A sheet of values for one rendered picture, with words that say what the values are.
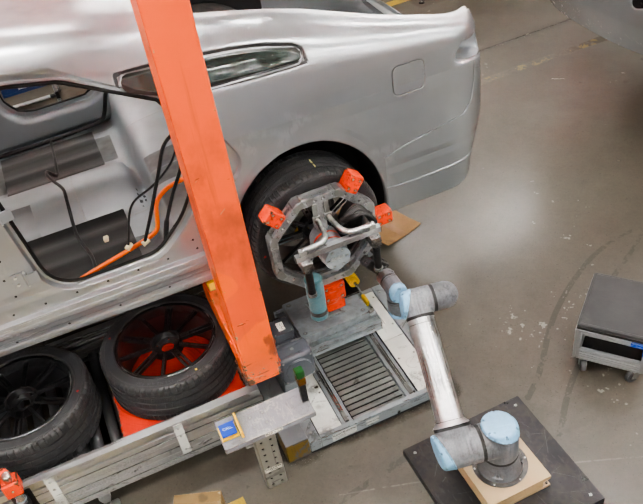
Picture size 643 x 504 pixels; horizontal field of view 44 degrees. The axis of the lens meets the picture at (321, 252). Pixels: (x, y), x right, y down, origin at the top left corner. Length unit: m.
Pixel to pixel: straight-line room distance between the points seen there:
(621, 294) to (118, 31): 2.68
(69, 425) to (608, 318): 2.60
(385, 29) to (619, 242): 2.17
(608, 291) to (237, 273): 1.96
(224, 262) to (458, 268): 2.04
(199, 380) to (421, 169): 1.50
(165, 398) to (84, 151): 1.83
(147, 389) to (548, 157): 3.25
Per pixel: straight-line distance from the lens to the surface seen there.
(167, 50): 2.63
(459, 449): 3.21
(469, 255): 4.88
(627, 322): 4.08
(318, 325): 4.22
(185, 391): 3.80
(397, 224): 5.12
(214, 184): 2.90
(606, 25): 5.39
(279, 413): 3.59
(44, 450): 3.86
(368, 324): 4.27
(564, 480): 3.53
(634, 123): 6.12
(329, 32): 3.51
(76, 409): 3.86
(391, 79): 3.65
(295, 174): 3.65
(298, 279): 3.82
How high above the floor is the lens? 3.24
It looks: 40 degrees down
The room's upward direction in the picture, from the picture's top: 10 degrees counter-clockwise
